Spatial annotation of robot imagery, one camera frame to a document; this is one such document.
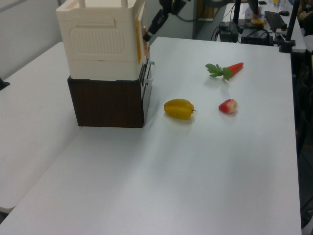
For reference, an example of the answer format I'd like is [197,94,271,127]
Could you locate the black electronics box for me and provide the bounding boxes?
[218,22,240,43]

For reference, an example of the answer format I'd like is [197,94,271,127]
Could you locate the dark brown wooden cabinet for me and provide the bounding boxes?
[67,53,156,129]

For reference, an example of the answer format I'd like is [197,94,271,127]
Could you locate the black keyboard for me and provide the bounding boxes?
[264,10,287,32]

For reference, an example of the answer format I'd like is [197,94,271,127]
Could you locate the cream cabinet door copper handle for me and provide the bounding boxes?
[134,0,150,65]

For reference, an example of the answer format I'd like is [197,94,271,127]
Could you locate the cream plastic cabinet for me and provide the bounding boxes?
[56,0,147,81]

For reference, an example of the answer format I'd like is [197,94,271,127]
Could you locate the red white toy fruit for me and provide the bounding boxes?
[218,98,239,114]

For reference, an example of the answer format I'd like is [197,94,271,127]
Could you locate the yellow toy starfruit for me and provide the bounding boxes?
[163,98,197,120]

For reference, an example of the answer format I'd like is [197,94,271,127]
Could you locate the orange toy carrot green leaves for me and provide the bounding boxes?
[205,62,245,81]

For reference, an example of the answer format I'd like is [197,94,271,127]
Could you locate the grey door white handle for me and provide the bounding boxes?
[140,55,156,123]

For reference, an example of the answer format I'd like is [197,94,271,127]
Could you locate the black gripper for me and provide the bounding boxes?
[142,8,170,42]

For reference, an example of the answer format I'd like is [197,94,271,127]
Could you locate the flat black device with cables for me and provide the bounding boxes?
[240,28,273,45]

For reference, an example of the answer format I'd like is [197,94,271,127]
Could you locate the thin black pole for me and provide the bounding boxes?
[232,0,242,25]

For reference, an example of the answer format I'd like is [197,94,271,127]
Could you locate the black bracket at table edge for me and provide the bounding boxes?
[0,77,11,91]

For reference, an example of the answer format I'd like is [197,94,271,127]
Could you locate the black table clamp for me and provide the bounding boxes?
[279,39,296,53]

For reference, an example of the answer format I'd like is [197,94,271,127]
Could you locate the tall black pole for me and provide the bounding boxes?
[285,0,301,43]

